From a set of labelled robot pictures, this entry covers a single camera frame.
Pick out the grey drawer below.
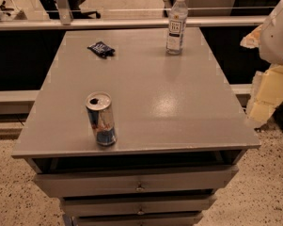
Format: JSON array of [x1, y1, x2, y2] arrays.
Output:
[[61, 194, 216, 217], [34, 165, 238, 198], [77, 212, 202, 226]]

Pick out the clear water bottle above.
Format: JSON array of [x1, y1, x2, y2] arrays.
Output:
[[166, 0, 188, 55]]

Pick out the bottom grey drawer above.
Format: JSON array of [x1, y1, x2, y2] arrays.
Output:
[[77, 212, 202, 226]]

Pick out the top grey drawer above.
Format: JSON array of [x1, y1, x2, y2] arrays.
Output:
[[34, 165, 238, 198]]

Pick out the red bull can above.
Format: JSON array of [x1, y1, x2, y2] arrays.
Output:
[[86, 91, 117, 146]]

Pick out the dark blue rxbar wrapper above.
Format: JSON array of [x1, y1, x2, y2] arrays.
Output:
[[88, 41, 115, 58]]

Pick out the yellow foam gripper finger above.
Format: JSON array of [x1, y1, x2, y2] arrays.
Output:
[[240, 25, 262, 49], [245, 64, 283, 128]]

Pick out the middle grey drawer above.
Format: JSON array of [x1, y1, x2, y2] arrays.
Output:
[[61, 194, 216, 217]]

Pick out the grey metal railing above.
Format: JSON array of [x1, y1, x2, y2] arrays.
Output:
[[0, 16, 266, 31]]

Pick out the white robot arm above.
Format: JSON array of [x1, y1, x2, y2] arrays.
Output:
[[240, 0, 283, 128]]

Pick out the grey drawer cabinet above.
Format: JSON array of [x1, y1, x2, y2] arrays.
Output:
[[11, 27, 262, 226]]

